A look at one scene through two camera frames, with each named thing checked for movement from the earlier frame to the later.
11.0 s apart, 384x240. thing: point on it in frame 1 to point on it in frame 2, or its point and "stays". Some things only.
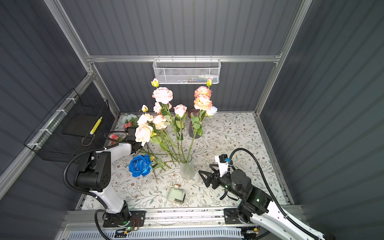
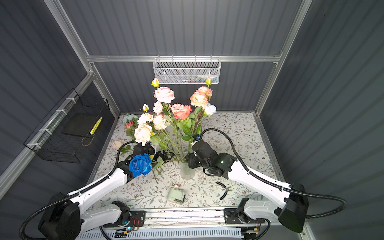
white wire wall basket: [186, 71] stays
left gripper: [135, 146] to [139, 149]
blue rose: [142, 165] stays
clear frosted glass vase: [187, 169] stays
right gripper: [216, 175] to [190, 158]
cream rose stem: [144, 134] stays
